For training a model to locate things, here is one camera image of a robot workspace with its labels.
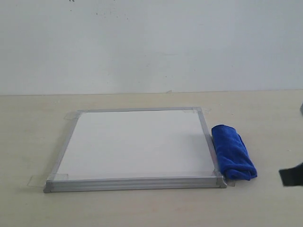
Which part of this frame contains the blue microfiber cloth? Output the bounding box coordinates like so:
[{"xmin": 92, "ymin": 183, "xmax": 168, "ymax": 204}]
[{"xmin": 211, "ymin": 124, "xmax": 258, "ymax": 181}]

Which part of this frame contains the aluminium framed whiteboard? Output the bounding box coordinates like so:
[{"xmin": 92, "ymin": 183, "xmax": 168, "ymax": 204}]
[{"xmin": 44, "ymin": 107, "xmax": 227, "ymax": 193}]

